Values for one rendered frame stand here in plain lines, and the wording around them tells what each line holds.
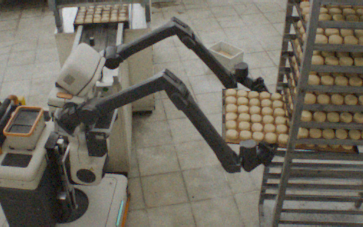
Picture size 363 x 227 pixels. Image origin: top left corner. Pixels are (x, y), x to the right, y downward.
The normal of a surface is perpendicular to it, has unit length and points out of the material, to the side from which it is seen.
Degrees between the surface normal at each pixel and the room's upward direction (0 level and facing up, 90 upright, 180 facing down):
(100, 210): 1
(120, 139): 90
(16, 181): 90
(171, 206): 0
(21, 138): 92
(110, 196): 1
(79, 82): 90
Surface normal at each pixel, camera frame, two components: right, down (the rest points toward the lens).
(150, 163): -0.04, -0.82
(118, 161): 0.02, 0.57
